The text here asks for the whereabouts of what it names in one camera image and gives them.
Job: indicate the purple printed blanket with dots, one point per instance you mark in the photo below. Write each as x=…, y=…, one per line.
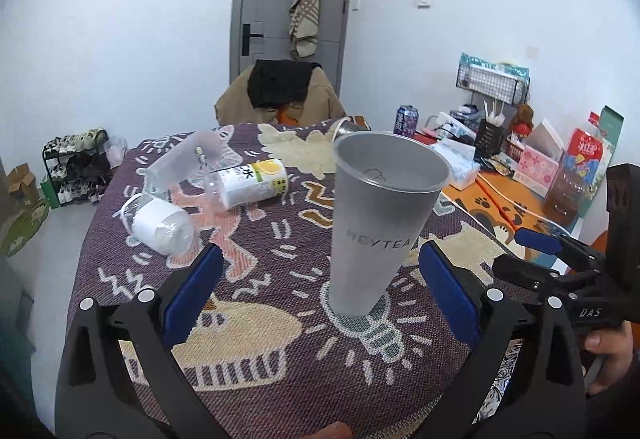
x=280, y=269

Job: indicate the black pen holder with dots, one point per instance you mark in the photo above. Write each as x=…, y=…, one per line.
x=490, y=136

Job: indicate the black shoe rack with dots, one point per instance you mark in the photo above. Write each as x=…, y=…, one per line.
x=77, y=166

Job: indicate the black cloth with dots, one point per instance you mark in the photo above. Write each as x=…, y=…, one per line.
x=277, y=81

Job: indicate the white power strip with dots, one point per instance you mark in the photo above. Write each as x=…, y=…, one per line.
x=450, y=124

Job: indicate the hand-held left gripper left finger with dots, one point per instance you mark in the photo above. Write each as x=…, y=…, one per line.
x=192, y=291

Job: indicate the person's right hand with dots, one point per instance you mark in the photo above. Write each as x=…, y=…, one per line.
x=607, y=354

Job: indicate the green round rug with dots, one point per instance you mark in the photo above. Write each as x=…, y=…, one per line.
x=22, y=229

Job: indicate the brown plush toy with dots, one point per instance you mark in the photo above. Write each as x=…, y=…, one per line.
x=522, y=119

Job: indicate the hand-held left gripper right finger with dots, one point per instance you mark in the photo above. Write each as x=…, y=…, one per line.
x=450, y=289

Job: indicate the clear plastic container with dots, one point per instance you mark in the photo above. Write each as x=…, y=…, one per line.
x=565, y=196

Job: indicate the red snack bag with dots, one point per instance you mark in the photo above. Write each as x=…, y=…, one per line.
x=585, y=156

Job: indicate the tissue pack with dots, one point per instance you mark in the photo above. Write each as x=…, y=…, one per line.
x=457, y=164

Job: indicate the clear plastic bag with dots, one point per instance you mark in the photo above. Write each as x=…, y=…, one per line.
x=116, y=151

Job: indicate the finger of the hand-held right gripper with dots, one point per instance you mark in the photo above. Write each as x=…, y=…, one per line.
x=525, y=273
x=537, y=241

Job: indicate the grey door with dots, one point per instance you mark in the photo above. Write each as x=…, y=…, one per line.
x=272, y=4

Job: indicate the grey cup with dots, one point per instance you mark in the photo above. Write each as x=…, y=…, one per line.
x=370, y=229

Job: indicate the pink patterned box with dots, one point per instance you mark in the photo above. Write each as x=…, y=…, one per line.
x=537, y=169

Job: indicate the purple drink can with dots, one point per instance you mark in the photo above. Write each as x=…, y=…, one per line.
x=406, y=120

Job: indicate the clear cup with yellow label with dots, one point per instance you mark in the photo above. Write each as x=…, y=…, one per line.
x=245, y=184

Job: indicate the orange desk mat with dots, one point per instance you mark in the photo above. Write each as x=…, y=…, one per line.
x=505, y=209

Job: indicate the green carton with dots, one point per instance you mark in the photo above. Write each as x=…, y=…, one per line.
x=611, y=121

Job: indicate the chair with draped jackets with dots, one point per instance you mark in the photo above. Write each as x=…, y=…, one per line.
x=232, y=99

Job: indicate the frosted translucent cup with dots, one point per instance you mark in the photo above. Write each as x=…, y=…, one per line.
x=180, y=159

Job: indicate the clear cup with white sleeve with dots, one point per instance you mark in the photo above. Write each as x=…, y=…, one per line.
x=155, y=224

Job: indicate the white paper box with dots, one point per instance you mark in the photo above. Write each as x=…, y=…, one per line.
x=545, y=139

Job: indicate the clear brownish cup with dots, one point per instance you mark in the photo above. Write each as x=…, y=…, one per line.
x=345, y=126

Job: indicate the plaid towel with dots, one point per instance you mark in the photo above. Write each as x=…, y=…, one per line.
x=306, y=4

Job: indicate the cardboard box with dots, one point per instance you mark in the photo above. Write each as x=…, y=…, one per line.
x=20, y=179

